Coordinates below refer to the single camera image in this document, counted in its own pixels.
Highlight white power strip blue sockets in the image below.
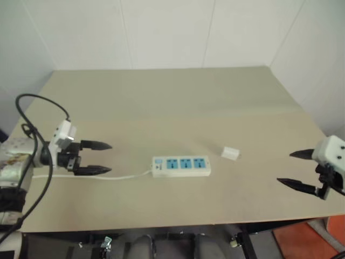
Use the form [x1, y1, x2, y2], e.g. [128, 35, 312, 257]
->
[151, 155, 211, 179]

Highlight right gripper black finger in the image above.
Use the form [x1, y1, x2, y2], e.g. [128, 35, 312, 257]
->
[289, 148, 315, 161]
[276, 177, 324, 196]

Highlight black table frame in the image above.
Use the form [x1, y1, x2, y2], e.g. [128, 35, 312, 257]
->
[21, 220, 311, 259]

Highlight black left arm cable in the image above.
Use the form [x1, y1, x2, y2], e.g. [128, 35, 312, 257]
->
[0, 93, 72, 243]

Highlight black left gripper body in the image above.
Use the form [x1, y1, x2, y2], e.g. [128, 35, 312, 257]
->
[56, 140, 84, 176]

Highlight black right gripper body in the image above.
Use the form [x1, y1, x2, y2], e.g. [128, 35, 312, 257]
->
[314, 163, 345, 201]

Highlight white plug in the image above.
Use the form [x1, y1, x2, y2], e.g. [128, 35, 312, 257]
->
[220, 146, 242, 162]

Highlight white power strip cord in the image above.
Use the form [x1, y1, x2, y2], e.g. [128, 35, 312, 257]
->
[31, 168, 155, 181]

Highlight white robot body shell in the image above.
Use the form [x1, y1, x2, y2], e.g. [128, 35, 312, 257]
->
[0, 231, 23, 259]

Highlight orange floor mat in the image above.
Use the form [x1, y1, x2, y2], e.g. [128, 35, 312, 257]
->
[271, 215, 345, 259]

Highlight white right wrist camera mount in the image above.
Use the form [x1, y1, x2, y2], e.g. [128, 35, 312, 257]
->
[312, 135, 345, 175]

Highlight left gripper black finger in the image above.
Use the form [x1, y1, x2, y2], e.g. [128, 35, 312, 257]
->
[74, 165, 113, 177]
[80, 139, 113, 152]

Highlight silver metal clamp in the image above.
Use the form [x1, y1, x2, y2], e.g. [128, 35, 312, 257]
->
[100, 236, 113, 250]

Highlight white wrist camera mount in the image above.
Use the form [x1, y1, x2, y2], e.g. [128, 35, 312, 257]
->
[47, 119, 79, 169]
[312, 135, 345, 175]

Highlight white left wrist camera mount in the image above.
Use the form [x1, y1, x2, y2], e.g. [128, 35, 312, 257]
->
[47, 119, 79, 169]

